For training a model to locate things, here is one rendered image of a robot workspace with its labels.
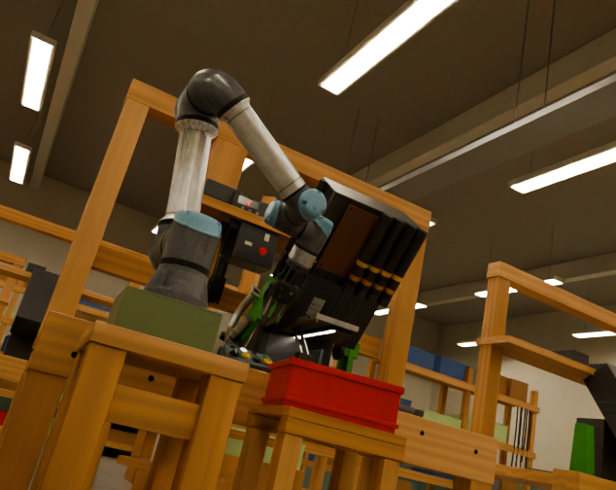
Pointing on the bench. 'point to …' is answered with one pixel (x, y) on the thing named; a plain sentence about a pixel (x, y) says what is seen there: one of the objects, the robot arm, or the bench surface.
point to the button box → (246, 359)
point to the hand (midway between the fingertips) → (265, 321)
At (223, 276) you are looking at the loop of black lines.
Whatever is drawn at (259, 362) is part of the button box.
